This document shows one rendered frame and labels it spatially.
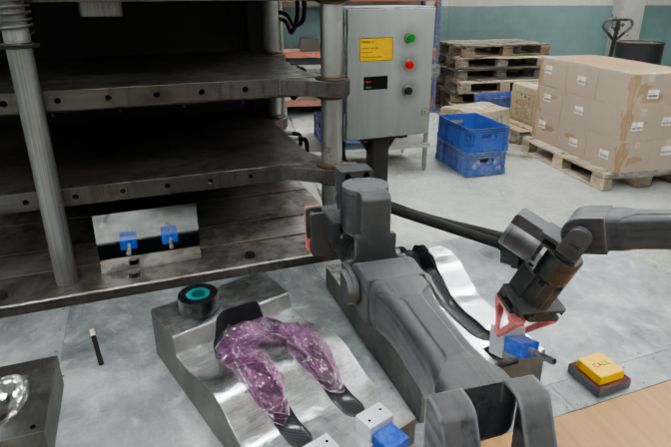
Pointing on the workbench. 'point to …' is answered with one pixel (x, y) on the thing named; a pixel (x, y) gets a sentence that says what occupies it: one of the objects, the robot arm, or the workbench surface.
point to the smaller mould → (30, 403)
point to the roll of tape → (198, 300)
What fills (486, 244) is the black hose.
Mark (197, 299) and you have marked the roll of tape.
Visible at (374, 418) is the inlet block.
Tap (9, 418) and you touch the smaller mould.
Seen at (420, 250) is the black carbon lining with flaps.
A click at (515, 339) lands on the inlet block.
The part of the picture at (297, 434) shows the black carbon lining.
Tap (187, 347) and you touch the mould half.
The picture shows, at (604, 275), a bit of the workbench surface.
